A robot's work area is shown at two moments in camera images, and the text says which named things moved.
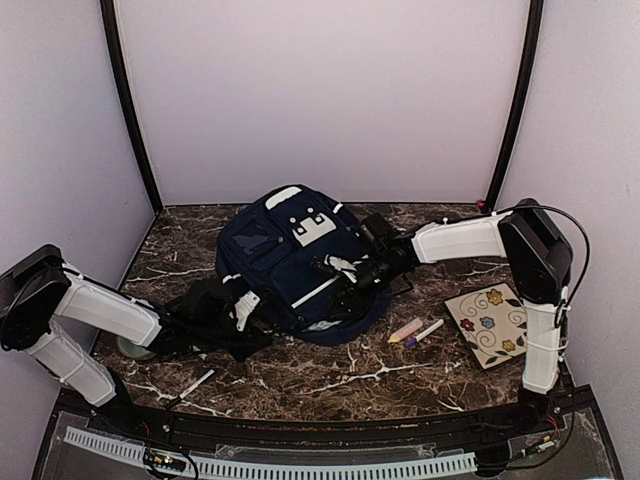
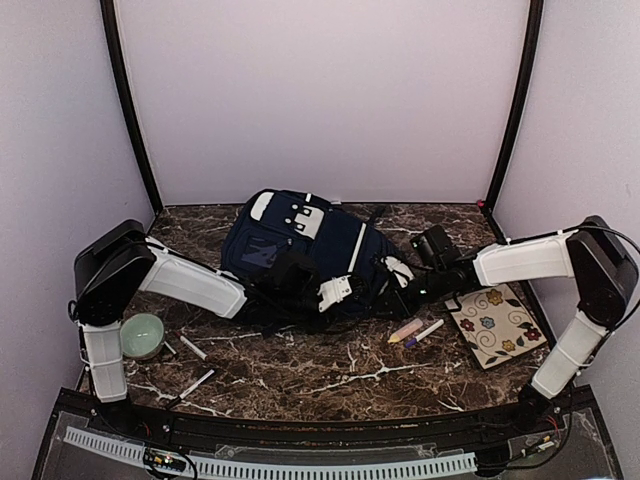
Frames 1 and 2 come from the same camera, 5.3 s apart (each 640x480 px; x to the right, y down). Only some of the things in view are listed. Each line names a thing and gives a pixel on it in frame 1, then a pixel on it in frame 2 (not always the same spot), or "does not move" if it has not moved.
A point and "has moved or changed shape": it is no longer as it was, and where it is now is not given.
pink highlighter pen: x=404 y=331 does not move
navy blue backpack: x=269 y=244 has moved or changed shape
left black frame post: x=119 y=54 does not move
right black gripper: x=352 y=298 → x=401 y=307
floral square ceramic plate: x=493 y=324 does not move
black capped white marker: x=182 y=396 does not move
